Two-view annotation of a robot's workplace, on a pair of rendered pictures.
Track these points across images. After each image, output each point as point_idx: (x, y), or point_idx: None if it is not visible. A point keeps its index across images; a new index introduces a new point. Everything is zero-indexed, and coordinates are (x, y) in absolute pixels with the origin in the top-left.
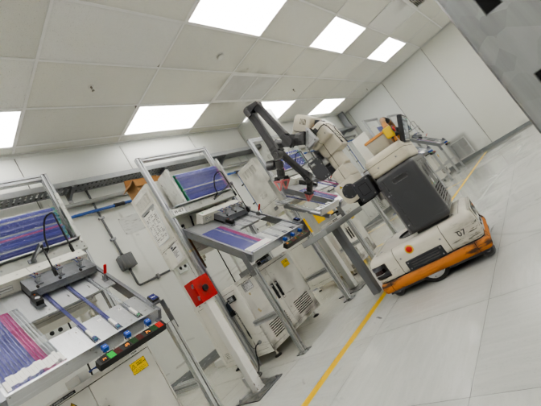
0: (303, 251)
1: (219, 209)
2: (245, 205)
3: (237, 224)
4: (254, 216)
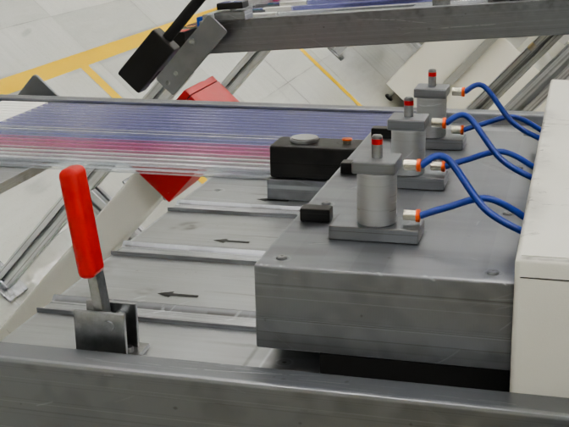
0: None
1: (546, 127)
2: (361, 261)
3: (257, 205)
4: (142, 317)
